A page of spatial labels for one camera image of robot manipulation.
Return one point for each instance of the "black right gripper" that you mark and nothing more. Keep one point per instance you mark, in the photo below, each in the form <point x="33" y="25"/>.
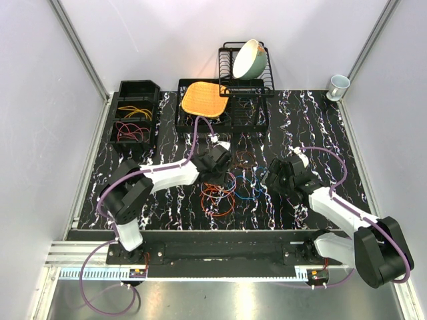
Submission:
<point x="275" y="166"/>

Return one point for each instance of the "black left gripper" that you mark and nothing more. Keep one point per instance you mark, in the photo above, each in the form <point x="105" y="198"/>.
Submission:
<point x="223" y="178"/>

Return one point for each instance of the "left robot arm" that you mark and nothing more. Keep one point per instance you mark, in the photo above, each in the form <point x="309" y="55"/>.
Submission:
<point x="129" y="187"/>

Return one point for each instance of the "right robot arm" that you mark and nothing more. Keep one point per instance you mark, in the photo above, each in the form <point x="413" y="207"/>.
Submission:
<point x="375" y="247"/>

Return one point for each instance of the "black low dish rack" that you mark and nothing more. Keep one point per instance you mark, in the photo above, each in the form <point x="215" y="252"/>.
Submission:
<point x="242" y="114"/>

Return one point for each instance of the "orange woven mat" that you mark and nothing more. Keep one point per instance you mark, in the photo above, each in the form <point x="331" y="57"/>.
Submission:
<point x="203" y="99"/>

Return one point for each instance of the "black near storage bin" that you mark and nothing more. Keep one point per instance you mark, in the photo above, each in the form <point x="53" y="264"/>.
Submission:
<point x="133" y="138"/>

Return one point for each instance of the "black tall dish rack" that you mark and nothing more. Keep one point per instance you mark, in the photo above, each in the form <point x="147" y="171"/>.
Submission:
<point x="262" y="86"/>

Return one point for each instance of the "white mug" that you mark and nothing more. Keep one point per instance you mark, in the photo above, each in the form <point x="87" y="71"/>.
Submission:
<point x="337" y="87"/>

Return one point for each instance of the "green ceramic bowl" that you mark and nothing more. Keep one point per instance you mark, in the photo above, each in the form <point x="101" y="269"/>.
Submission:
<point x="250" y="61"/>

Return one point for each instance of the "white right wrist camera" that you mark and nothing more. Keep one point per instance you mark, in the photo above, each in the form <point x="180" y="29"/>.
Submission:
<point x="302" y="156"/>

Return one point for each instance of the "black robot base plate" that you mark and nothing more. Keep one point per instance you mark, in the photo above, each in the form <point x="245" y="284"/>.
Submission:
<point x="221" y="255"/>

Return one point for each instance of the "aluminium frame rail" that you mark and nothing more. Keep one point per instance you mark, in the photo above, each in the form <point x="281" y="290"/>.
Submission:
<point x="70" y="253"/>

